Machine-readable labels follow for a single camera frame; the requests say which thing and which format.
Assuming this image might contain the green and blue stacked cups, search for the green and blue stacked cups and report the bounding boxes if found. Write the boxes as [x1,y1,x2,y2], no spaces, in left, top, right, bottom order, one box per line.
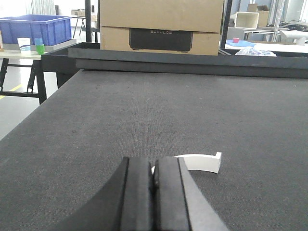
[34,38,45,55]

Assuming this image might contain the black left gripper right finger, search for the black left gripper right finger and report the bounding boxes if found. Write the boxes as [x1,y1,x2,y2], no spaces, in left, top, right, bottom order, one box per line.
[154,157,228,231]

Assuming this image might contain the white square duct piece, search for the white square duct piece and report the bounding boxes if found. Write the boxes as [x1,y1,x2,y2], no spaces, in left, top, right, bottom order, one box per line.
[234,12,259,29]

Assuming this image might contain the folding table with black legs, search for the folding table with black legs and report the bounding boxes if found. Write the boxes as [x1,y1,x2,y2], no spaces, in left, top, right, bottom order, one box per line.
[0,39,77,105]

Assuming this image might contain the crumpled plastic bag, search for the crumpled plastic bag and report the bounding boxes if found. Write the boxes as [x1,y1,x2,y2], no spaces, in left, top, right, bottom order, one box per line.
[235,46,277,57]

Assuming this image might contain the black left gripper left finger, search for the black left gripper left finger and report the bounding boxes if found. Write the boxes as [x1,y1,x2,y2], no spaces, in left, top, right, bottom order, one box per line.
[54,157,153,231]

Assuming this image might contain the blue plastic crate far table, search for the blue plastic crate far table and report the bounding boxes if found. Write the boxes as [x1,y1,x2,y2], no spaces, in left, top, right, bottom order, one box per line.
[0,14,72,46]

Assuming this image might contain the large cardboard box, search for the large cardboard box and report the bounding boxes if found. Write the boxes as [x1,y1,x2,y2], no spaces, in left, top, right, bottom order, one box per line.
[100,0,224,55]

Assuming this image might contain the white curved PVC pipe piece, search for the white curved PVC pipe piece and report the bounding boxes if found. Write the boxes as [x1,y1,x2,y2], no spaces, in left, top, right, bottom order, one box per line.
[158,152,222,174]

